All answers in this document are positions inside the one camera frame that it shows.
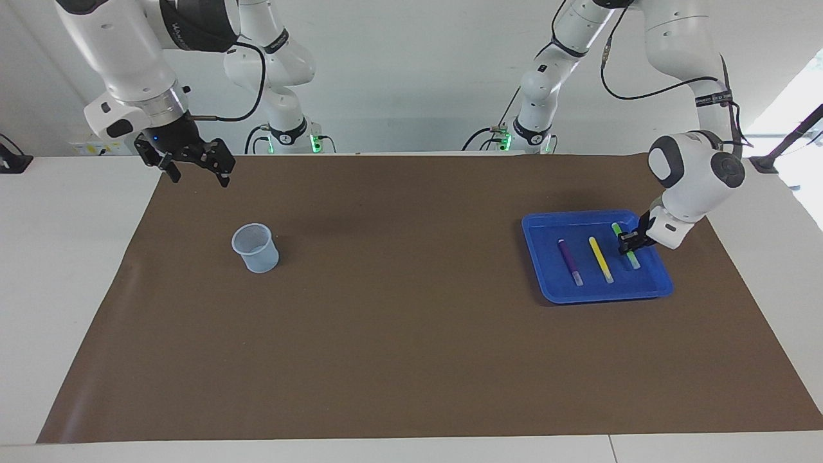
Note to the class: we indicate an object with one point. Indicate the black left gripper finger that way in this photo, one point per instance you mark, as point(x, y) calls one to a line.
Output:
point(627, 236)
point(633, 246)

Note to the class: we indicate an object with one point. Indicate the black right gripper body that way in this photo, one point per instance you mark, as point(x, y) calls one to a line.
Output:
point(173, 136)

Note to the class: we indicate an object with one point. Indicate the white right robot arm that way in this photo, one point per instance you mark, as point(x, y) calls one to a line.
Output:
point(122, 51)

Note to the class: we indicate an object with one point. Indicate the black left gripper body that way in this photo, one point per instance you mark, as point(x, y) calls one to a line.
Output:
point(645, 228)

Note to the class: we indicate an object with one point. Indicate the white wall socket box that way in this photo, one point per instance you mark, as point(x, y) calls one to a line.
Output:
point(96, 146)

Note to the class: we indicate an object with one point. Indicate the black table clamp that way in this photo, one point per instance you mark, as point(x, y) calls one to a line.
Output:
point(11, 161)

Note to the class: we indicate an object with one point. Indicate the blue plastic tray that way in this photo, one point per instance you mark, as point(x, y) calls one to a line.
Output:
point(578, 289)

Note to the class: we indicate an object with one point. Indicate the translucent plastic cup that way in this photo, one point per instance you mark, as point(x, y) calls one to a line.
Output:
point(260, 260)

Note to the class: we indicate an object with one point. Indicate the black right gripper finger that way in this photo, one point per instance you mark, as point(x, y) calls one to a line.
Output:
point(164, 162)
point(218, 159)

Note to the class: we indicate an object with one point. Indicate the green pen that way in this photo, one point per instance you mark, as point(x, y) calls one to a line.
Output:
point(633, 259)

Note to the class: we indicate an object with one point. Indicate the purple pen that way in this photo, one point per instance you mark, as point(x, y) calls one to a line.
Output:
point(569, 260)

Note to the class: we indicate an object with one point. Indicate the brown table mat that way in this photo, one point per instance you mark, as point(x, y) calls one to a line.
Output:
point(398, 334)

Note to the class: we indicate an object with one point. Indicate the black stand with pole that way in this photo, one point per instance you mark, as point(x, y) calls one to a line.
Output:
point(768, 162)

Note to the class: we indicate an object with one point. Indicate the yellow pen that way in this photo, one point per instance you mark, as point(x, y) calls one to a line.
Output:
point(600, 258)

